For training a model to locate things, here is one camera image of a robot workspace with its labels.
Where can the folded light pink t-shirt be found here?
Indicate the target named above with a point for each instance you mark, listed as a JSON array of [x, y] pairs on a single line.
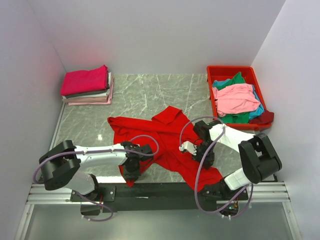
[[95, 103]]

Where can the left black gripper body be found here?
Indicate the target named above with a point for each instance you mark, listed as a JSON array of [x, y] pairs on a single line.
[[134, 169]]

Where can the pink t-shirt in bin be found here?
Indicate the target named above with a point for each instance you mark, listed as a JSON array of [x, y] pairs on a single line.
[[235, 99]]

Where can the folded magenta t-shirt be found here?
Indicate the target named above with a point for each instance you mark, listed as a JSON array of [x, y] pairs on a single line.
[[84, 81]]

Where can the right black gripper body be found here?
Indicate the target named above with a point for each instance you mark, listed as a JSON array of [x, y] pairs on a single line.
[[201, 150]]

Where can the green t-shirt in bin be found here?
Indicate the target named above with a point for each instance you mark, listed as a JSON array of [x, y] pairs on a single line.
[[241, 118]]

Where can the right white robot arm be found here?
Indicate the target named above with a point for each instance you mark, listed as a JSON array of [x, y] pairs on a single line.
[[259, 159]]

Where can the light blue t-shirt in bin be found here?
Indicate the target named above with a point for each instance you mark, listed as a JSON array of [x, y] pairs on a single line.
[[252, 114]]

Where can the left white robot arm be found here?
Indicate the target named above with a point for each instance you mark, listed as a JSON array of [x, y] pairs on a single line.
[[62, 166]]

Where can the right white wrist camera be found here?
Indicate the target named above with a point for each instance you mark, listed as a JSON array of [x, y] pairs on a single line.
[[188, 147]]

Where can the dark red t-shirt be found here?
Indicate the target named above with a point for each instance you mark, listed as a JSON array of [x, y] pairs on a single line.
[[265, 118]]

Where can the aluminium frame rail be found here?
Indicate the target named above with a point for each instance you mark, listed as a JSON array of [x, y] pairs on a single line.
[[264, 192]]

